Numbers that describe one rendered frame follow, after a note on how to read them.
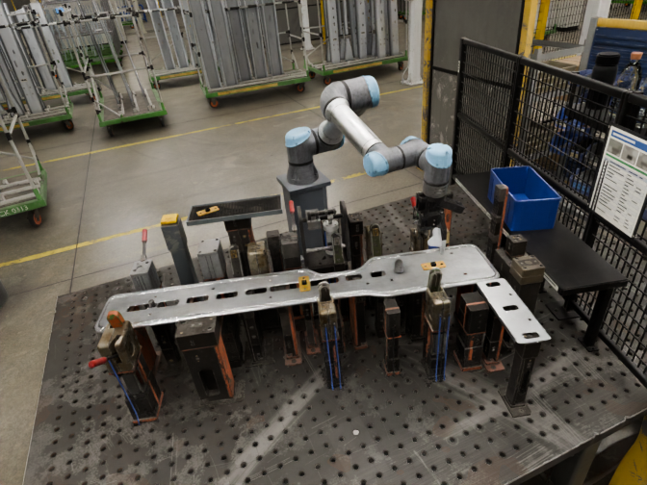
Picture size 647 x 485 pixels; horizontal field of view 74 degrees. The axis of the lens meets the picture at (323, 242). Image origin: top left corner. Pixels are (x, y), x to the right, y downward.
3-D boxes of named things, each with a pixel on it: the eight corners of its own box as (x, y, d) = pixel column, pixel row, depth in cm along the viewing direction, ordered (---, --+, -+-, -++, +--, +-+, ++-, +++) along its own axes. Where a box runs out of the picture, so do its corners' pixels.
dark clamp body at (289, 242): (289, 325, 179) (275, 248, 159) (287, 304, 191) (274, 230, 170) (315, 321, 180) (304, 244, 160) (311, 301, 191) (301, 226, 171)
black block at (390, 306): (384, 382, 151) (384, 319, 135) (377, 359, 160) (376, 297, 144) (407, 378, 151) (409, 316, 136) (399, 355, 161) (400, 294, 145)
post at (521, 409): (512, 418, 135) (528, 352, 120) (497, 389, 144) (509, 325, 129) (532, 414, 135) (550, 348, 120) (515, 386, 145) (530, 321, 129)
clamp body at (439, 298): (425, 385, 148) (429, 308, 130) (415, 359, 158) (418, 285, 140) (451, 381, 149) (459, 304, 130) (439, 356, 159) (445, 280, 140)
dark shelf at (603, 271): (560, 296, 136) (562, 289, 134) (453, 181, 212) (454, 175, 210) (627, 287, 137) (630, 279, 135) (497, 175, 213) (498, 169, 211)
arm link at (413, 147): (389, 139, 137) (409, 152, 129) (418, 132, 140) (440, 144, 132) (388, 162, 141) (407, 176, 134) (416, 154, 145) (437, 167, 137)
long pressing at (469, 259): (89, 340, 139) (87, 337, 139) (110, 295, 158) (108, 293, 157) (504, 280, 147) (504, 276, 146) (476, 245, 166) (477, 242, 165)
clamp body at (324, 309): (323, 394, 149) (313, 319, 130) (319, 367, 159) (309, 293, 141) (349, 390, 149) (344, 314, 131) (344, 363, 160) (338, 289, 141)
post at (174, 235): (188, 313, 191) (159, 227, 167) (190, 302, 197) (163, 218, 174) (204, 311, 191) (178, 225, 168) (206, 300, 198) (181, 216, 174)
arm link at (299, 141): (283, 158, 203) (279, 129, 195) (309, 151, 207) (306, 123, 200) (293, 165, 193) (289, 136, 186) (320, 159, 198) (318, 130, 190)
